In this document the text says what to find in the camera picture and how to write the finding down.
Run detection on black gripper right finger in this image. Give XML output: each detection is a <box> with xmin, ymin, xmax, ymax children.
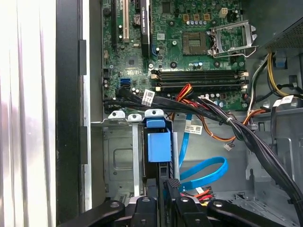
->
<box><xmin>165</xmin><ymin>178</ymin><xmax>287</xmax><ymax>227</ymax></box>

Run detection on white wire label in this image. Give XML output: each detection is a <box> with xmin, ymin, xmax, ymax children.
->
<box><xmin>184</xmin><ymin>124</ymin><xmax>204</xmax><ymax>135</ymax></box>
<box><xmin>141</xmin><ymin>89</ymin><xmax>156</xmax><ymax>107</ymax></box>
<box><xmin>271</xmin><ymin>95</ymin><xmax>294</xmax><ymax>107</ymax></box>

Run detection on metal socket cover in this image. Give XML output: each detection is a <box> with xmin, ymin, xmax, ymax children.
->
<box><xmin>207</xmin><ymin>19</ymin><xmax>258</xmax><ymax>57</ymax></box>

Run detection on CPU socket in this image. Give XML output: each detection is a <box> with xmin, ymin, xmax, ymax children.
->
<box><xmin>181</xmin><ymin>31</ymin><xmax>209</xmax><ymax>57</ymax></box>

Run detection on blue plastic latch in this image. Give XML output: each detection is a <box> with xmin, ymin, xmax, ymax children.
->
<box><xmin>275</xmin><ymin>52</ymin><xmax>287</xmax><ymax>70</ymax></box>

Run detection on black open PC case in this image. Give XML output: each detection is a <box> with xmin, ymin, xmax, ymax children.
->
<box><xmin>55</xmin><ymin>0</ymin><xmax>303</xmax><ymax>227</ymax></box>

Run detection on black graphics card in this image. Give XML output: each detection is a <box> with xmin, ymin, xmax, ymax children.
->
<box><xmin>139</xmin><ymin>0</ymin><xmax>152</xmax><ymax>57</ymax></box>

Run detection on green motherboard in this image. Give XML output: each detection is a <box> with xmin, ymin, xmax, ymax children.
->
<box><xmin>101</xmin><ymin>0</ymin><xmax>250</xmax><ymax>112</ymax></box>

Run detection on silver locking lever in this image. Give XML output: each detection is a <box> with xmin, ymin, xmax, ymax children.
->
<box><xmin>212</xmin><ymin>44</ymin><xmax>259</xmax><ymax>59</ymax></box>

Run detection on black wire bundle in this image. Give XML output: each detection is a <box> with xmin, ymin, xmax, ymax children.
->
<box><xmin>103</xmin><ymin>87</ymin><xmax>303</xmax><ymax>211</ymax></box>

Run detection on red yellow disk power wire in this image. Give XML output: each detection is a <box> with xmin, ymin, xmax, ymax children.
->
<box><xmin>179</xmin><ymin>186</ymin><xmax>216</xmax><ymax>204</ymax></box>

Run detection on hard disk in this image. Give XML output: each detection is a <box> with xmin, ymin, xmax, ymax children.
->
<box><xmin>142</xmin><ymin>117</ymin><xmax>175</xmax><ymax>199</ymax></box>

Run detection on black RAM slot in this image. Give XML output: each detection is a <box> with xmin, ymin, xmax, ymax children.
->
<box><xmin>151</xmin><ymin>80</ymin><xmax>250</xmax><ymax>87</ymax></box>
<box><xmin>150</xmin><ymin>74</ymin><xmax>250</xmax><ymax>81</ymax></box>
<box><xmin>150</xmin><ymin>69</ymin><xmax>250</xmax><ymax>76</ymax></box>
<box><xmin>154</xmin><ymin>85</ymin><xmax>249</xmax><ymax>93</ymax></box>

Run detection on grey power supply unit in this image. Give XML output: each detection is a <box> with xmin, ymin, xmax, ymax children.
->
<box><xmin>243</xmin><ymin>0</ymin><xmax>303</xmax><ymax>51</ymax></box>

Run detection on orange red wire bundle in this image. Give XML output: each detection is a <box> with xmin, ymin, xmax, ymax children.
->
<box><xmin>171</xmin><ymin>83</ymin><xmax>267</xmax><ymax>143</ymax></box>

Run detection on grey optical drive cage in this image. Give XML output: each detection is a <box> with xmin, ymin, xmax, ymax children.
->
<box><xmin>245</xmin><ymin>107</ymin><xmax>303</xmax><ymax>215</ymax></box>

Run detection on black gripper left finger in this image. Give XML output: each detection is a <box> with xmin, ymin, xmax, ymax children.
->
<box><xmin>59</xmin><ymin>177</ymin><xmax>158</xmax><ymax>227</ymax></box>

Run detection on black expansion slot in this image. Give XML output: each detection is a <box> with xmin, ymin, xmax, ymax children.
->
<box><xmin>111</xmin><ymin>0</ymin><xmax>118</xmax><ymax>49</ymax></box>

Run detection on white expansion slot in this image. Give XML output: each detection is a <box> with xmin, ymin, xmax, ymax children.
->
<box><xmin>122</xmin><ymin>0</ymin><xmax>130</xmax><ymax>44</ymax></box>

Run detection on metal disk bay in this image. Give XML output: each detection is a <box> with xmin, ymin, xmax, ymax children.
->
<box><xmin>90</xmin><ymin>109</ymin><xmax>181</xmax><ymax>204</ymax></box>

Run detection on flat blue disk wire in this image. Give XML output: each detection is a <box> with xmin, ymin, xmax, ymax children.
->
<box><xmin>178</xmin><ymin>113</ymin><xmax>229</xmax><ymax>190</ymax></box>

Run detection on yellow black wires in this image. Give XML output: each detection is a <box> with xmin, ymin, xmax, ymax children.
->
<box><xmin>267</xmin><ymin>52</ymin><xmax>288</xmax><ymax>97</ymax></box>

